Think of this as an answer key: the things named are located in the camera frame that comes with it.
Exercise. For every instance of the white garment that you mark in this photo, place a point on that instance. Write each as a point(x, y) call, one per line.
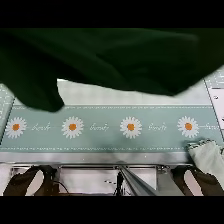
point(208, 160)

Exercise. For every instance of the silver frame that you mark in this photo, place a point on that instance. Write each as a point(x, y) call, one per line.
point(133, 176)

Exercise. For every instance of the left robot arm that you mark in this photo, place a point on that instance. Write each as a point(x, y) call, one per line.
point(31, 181)

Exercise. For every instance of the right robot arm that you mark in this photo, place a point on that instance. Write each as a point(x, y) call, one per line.
point(196, 181)

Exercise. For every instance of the dark green shirt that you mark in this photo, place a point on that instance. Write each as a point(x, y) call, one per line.
point(110, 56)

